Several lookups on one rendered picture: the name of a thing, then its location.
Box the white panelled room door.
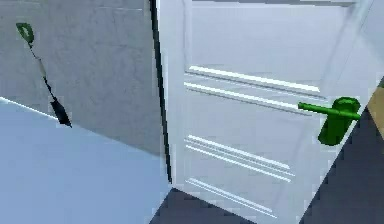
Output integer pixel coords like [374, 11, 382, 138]
[155, 0, 384, 224]

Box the green and black toilet brush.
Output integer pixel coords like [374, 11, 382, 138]
[15, 22, 73, 129]

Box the green door handle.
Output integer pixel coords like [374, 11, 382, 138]
[297, 96, 362, 147]

